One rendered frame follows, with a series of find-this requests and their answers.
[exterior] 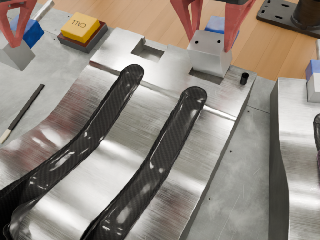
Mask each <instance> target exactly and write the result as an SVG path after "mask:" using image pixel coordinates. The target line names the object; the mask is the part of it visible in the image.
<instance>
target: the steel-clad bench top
mask: <svg viewBox="0 0 320 240"><path fill-rule="evenodd" d="M72 16H73V14H70V13H67V12H64V11H61V10H58V9H55V8H51V9H50V10H49V11H48V12H47V14H46V15H45V16H44V17H43V18H42V19H41V20H40V21H39V22H38V23H39V25H40V26H41V28H42V29H43V31H44V34H43V36H42V37H41V38H40V39H39V40H38V41H37V42H36V44H35V45H34V46H33V47H32V48H31V50H32V52H33V53H34V54H35V58H34V59H33V60H32V61H31V62H30V63H29V64H28V66H27V67H26V68H25V69H24V70H23V71H20V70H17V69H15V68H13V67H10V66H8V65H6V64H3V63H1V62H0V138H1V136H2V135H3V133H4V132H5V131H6V129H7V128H8V127H9V126H10V124H11V123H12V122H13V120H14V119H15V118H16V116H17V115H18V113H19V112H20V111H21V109H22V108H23V107H24V105H25V104H26V103H27V101H28V100H29V98H30V97H31V96H32V94H33V93H34V92H35V90H36V89H37V87H38V86H39V85H40V84H44V85H45V86H44V87H43V89H42V90H41V92H40V93H39V94H38V96H37V97H36V99H35V100H34V101H33V103H32V104H31V105H30V107H29V108H28V109H27V111H26V112H25V113H24V115H23V116H22V118H21V119H20V121H19V122H18V123H17V125H16V126H15V127H14V129H13V130H12V132H11V133H10V134H9V136H8V137H7V138H6V140H5V141H4V143H3V144H1V143H0V148H2V147H4V146H5V145H7V144H8V143H10V142H12V141H13V140H15V139H16V138H18V137H20V136H21V135H23V134H25V133H26V132H28V131H29V130H31V129H32V128H34V127H35V126H37V125H38V124H39V123H41V122H42V121H43V120H44V119H45V118H46V117H47V116H48V115H49V114H50V113H51V112H52V111H53V110H54V108H55V107H56V106H57V105H58V103H59V102H60V101H61V99H62V98H63V97H64V95H65V94H66V93H67V91H68V90H69V88H70V87H71V86H72V84H73V83H74V82H75V80H76V79H77V77H78V76H79V75H80V74H81V73H82V71H83V70H84V69H85V67H86V66H87V65H88V63H89V61H90V59H91V58H92V57H93V55H94V54H95V53H96V52H97V50H98V49H99V48H100V47H101V45H102V44H103V43H104V42H105V40H106V39H107V38H108V37H109V36H110V34H111V33H112V32H113V31H114V30H115V28H112V27H109V26H107V27H108V31H107V32H106V33H105V34H104V35H103V37H102V38H101V39H100V40H99V42H98V43H97V44H96V45H95V46H94V48H93V49H92V50H91V51H90V53H89V54H87V53H85V52H82V51H80V50H77V49H74V48H71V47H69V46H66V45H63V44H61V43H60V42H59V40H58V38H57V36H58V35H59V34H60V33H61V30H60V29H61V28H62V27H63V26H64V25H65V23H66V22H67V21H68V20H69V19H70V18H71V17H72ZM275 83H276V82H275V81H272V80H269V79H266V78H263V77H260V76H256V79H255V82H254V85H253V88H252V91H251V94H250V97H249V100H248V103H247V106H246V108H245V110H244V112H243V114H242V117H241V119H240V121H239V123H238V125H237V127H236V129H235V132H234V134H233V136H232V138H231V140H230V143H229V145H228V147H227V149H226V151H225V154H224V156H223V158H222V160H221V162H220V165H219V167H218V169H217V171H216V173H215V176H214V178H213V180H212V182H211V184H210V187H209V189H208V191H207V193H206V196H205V198H204V200H203V202H202V204H201V207H200V209H199V211H198V213H197V215H196V218H195V220H194V222H193V224H192V226H191V229H190V231H189V233H188V235H187V237H186V239H185V240H269V155H270V94H271V92H272V90H273V87H274V85H275Z"/></svg>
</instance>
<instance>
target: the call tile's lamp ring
mask: <svg viewBox="0 0 320 240"><path fill-rule="evenodd" d="M99 24H101V25H100V26H99V27H98V28H97V30H96V31H95V32H94V33H93V34H92V36H91V37H90V38H89V39H88V40H87V41H86V43H85V44H84V43H81V42H78V41H75V40H72V39H70V38H67V37H64V36H62V32H61V33H60V34H59V35H58V36H57V37H59V38H61V39H64V40H67V41H70V42H72V43H75V44H78V45H81V46H83V47H86V46H87V45H88V44H89V43H90V41H91V40H92V39H93V38H94V37H95V35H96V34H97V33H98V32H99V31H100V29H101V28H102V27H103V26H104V25H105V22H102V21H99Z"/></svg>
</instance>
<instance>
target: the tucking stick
mask: <svg viewBox="0 0 320 240"><path fill-rule="evenodd" d="M44 86H45V85H44V84H40V85H39V86H38V87H37V89H36V90H35V92H34V93H33V94H32V96H31V97H30V98H29V100H28V101H27V103H26V104H25V105H24V107H23V108H22V109H21V111H20V112H19V113H18V115H17V116H16V118H15V119H14V120H13V122H12V123H11V124H10V126H9V127H8V128H7V129H6V131H5V132H4V133H3V135H2V136H1V138H0V143H1V144H3V143H4V141H5V140H6V138H7V137H8V136H9V134H10V133H11V132H12V130H13V129H14V127H15V126H16V125H17V123H18V122H19V121H20V119H21V118H22V116H23V115H24V113H25V112H26V111H27V109H28V108H29V107H30V105H31V104H32V103H33V101H34V100H35V99H36V97H37V96H38V94H39V93H40V92H41V90H42V89H43V87H44Z"/></svg>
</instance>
